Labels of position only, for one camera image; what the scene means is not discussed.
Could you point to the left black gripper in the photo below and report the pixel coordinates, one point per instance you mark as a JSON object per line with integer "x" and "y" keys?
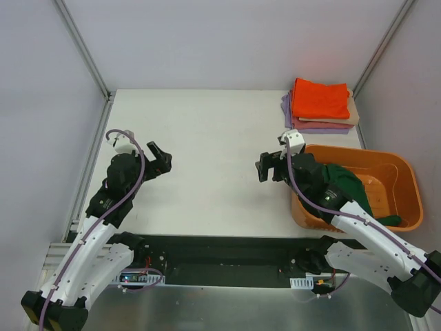
{"x": 154, "y": 165}

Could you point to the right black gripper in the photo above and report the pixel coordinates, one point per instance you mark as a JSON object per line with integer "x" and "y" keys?
{"x": 274, "y": 166}

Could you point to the dark green t shirt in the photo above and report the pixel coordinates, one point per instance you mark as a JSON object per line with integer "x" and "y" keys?
{"x": 347, "y": 181}

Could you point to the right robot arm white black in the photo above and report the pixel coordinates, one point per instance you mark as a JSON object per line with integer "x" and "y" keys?
{"x": 407, "y": 273}

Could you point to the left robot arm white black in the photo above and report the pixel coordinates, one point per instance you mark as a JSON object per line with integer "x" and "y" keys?
{"x": 98, "y": 253}

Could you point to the folded pink t shirt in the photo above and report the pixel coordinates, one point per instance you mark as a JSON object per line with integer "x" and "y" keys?
{"x": 305, "y": 125}

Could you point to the folded lavender t shirt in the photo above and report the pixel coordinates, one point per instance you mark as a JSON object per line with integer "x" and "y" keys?
{"x": 286, "y": 103}

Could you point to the folded orange t shirt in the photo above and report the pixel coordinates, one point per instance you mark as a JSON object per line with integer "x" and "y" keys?
{"x": 319, "y": 101}

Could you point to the folded beige t shirt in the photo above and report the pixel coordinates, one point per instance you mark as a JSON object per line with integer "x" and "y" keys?
{"x": 353, "y": 113}

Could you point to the orange plastic basket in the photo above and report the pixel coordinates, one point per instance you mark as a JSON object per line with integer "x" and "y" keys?
{"x": 389, "y": 182}

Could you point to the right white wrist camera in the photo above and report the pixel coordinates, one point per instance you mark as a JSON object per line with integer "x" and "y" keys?
{"x": 293, "y": 141}

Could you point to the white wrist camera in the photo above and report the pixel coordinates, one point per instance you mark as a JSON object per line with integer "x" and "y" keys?
{"x": 293, "y": 141}
{"x": 122, "y": 143}

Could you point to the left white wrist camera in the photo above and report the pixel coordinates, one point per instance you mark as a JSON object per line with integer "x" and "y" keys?
{"x": 122, "y": 143}

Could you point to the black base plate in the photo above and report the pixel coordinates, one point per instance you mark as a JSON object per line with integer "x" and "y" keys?
{"x": 249, "y": 262}

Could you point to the left white cable duct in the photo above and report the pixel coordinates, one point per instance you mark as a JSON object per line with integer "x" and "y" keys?
{"x": 139, "y": 279}

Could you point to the white cable duct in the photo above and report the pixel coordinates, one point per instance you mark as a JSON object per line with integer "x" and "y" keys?
{"x": 139, "y": 279}
{"x": 306, "y": 283}

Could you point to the right white cable duct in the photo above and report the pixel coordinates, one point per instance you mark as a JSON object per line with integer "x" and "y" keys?
{"x": 306, "y": 283}

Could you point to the left aluminium frame post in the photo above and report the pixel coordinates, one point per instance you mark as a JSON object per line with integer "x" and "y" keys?
{"x": 77, "y": 39}

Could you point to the aluminium frame post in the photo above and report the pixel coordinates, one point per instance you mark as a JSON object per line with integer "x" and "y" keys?
{"x": 77, "y": 39}
{"x": 381, "y": 48}

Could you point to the right aluminium frame post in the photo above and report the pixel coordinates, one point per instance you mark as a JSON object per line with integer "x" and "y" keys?
{"x": 381, "y": 48}

